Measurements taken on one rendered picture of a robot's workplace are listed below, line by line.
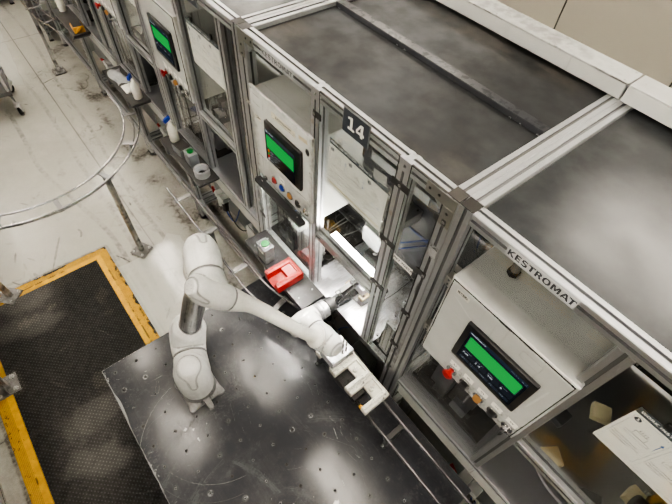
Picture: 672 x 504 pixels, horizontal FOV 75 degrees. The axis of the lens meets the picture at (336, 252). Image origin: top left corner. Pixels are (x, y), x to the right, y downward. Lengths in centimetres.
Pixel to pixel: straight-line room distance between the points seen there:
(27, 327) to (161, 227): 115
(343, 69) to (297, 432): 158
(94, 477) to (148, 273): 140
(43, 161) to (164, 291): 192
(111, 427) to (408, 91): 255
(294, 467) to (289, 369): 46
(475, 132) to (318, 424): 148
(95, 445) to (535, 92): 289
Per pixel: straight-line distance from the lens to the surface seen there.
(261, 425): 225
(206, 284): 163
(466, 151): 136
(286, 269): 229
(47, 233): 419
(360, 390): 213
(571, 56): 182
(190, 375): 209
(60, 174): 465
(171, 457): 229
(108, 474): 308
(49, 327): 363
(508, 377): 140
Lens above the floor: 283
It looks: 53 degrees down
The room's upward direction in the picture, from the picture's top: 5 degrees clockwise
